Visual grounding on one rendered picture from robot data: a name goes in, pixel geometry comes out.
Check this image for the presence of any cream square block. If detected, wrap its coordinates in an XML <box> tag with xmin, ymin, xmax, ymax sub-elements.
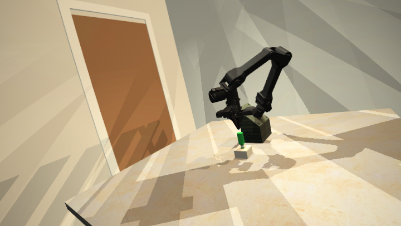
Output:
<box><xmin>234</xmin><ymin>145</ymin><xmax>253</xmax><ymax>159</ymax></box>

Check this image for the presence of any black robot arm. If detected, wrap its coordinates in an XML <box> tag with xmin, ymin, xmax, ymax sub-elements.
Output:
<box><xmin>209</xmin><ymin>46</ymin><xmax>292</xmax><ymax>120</ymax></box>

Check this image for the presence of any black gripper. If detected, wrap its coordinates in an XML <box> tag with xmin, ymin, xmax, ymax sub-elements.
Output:
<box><xmin>216</xmin><ymin>97</ymin><xmax>257</xmax><ymax>130</ymax></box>

